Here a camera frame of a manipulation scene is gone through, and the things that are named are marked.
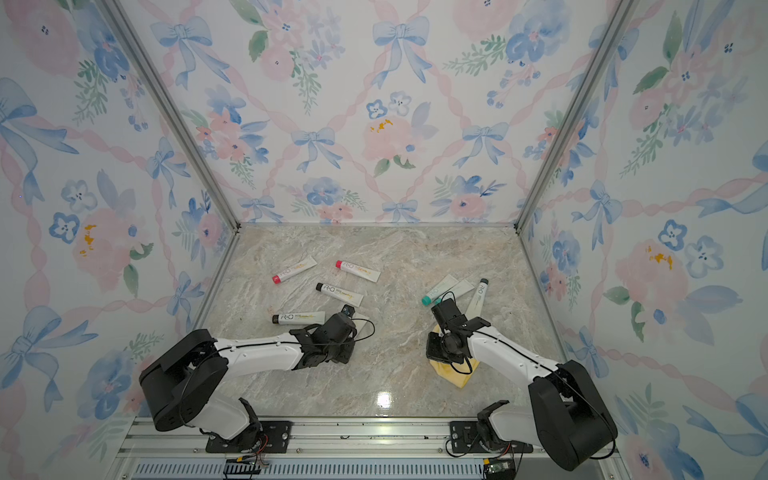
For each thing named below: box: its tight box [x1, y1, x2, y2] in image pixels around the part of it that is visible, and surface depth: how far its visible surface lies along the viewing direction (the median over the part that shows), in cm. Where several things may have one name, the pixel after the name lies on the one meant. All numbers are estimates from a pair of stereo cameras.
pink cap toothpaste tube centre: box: [335, 260, 381, 283], surface depth 108 cm
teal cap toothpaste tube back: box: [421, 274, 459, 306], surface depth 101 cm
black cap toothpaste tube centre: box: [316, 282, 364, 307], surface depth 101 cm
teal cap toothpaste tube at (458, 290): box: [434, 279, 475, 305], surface depth 103 cm
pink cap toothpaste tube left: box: [272, 255, 318, 284], surface depth 107 cm
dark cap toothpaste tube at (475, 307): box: [465, 278, 489, 320], surface depth 100 cm
